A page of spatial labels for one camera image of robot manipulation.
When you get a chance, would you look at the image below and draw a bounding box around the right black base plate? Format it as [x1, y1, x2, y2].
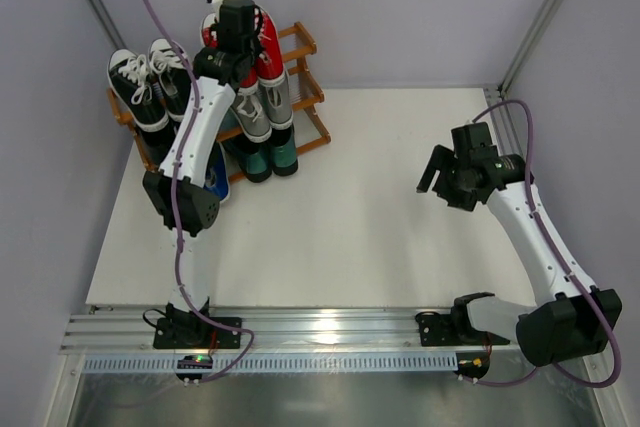
[415, 311, 462, 347]

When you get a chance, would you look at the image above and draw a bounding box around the black loafer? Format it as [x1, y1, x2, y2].
[136, 122, 175, 170]

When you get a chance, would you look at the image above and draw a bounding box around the red sneaker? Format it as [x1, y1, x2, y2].
[200, 13, 217, 48]
[240, 7, 286, 92]

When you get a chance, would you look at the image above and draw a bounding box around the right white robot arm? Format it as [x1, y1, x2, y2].
[416, 122, 622, 367]

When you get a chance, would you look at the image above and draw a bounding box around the slotted cable duct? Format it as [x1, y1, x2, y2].
[82, 351, 458, 374]

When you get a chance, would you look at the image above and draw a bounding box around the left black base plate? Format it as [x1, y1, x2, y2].
[153, 316, 241, 350]

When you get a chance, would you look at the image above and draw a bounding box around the grey sneaker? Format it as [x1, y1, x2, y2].
[231, 86, 272, 143]
[259, 71, 293, 130]

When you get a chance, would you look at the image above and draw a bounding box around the wooden shoe shelf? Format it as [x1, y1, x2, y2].
[106, 21, 332, 172]

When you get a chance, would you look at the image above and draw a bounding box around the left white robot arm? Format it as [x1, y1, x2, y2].
[143, 0, 262, 332]

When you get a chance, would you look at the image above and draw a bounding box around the aluminium mounting rail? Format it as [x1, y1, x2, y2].
[60, 306, 518, 354]

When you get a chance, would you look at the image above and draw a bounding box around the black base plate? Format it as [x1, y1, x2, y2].
[153, 316, 241, 350]
[415, 311, 462, 347]

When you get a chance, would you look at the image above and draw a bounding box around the black sneaker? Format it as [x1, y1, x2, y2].
[108, 49, 169, 133]
[149, 38, 192, 123]

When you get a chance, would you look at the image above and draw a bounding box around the blue sneaker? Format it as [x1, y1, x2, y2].
[204, 142, 230, 203]

